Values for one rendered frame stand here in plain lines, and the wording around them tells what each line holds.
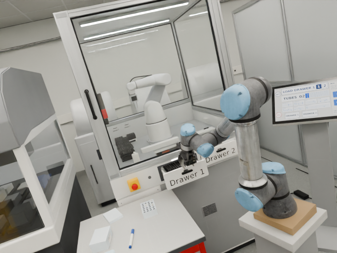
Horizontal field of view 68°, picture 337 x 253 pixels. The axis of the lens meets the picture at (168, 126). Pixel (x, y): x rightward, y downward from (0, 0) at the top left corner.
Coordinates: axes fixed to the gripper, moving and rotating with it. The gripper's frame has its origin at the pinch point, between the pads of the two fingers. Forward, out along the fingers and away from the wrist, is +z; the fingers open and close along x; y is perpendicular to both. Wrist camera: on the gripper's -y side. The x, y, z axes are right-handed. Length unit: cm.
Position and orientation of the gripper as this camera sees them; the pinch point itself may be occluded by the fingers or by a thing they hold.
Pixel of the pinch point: (185, 164)
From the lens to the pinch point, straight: 155.3
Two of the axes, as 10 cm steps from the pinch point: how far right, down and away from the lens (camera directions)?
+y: 3.7, 6.7, -6.4
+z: 0.4, 6.8, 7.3
